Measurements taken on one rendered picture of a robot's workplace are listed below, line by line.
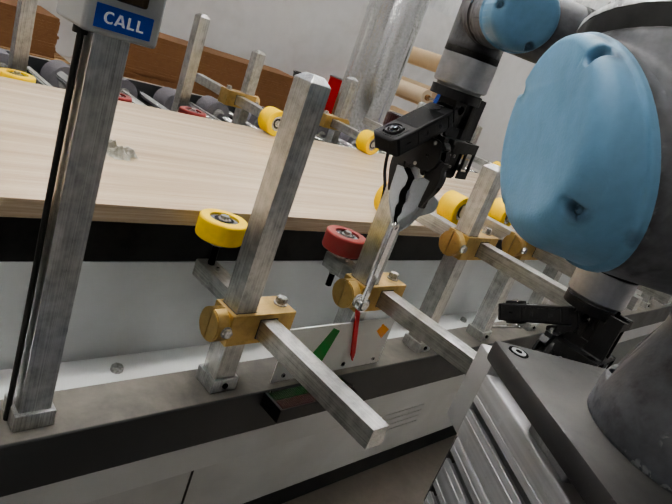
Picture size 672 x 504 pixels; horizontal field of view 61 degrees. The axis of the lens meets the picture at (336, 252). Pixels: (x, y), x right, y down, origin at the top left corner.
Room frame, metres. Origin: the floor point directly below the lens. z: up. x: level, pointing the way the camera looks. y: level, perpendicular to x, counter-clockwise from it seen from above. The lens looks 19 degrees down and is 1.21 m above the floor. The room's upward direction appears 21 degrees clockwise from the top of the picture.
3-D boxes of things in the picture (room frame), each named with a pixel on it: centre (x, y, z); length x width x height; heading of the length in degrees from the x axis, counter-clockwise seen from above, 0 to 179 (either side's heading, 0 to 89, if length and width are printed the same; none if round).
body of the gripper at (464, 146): (0.83, -0.08, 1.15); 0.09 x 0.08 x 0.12; 138
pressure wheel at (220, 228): (0.87, 0.19, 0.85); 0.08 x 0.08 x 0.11
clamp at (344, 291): (0.94, -0.08, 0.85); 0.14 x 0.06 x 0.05; 139
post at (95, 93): (0.54, 0.27, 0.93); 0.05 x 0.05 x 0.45; 49
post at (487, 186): (1.11, -0.23, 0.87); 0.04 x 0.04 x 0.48; 49
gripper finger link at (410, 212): (0.82, -0.10, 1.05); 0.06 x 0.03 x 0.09; 138
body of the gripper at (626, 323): (0.73, -0.35, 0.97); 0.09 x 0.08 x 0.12; 49
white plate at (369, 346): (0.89, -0.06, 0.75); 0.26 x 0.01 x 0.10; 139
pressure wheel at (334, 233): (1.03, -0.01, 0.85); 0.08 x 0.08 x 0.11
